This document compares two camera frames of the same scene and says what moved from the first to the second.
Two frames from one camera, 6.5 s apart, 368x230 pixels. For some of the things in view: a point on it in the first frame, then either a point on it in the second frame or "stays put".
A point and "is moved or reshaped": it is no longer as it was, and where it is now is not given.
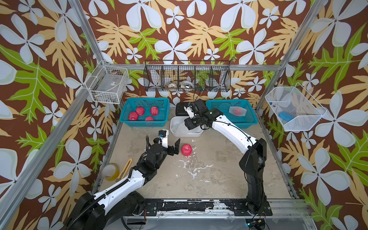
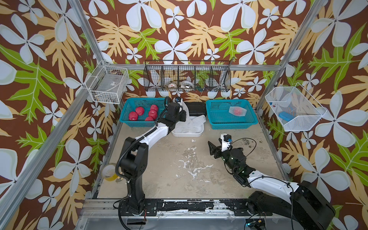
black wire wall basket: (195, 75) stays put
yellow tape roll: (110, 172) stays put
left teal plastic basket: (158, 108) stays put
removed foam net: (181, 129) is moved or reshaped
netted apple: (237, 111) stays put
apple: (133, 116) stays put
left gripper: (170, 151) -> (182, 113)
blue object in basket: (286, 116) stays put
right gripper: (189, 124) -> (215, 149)
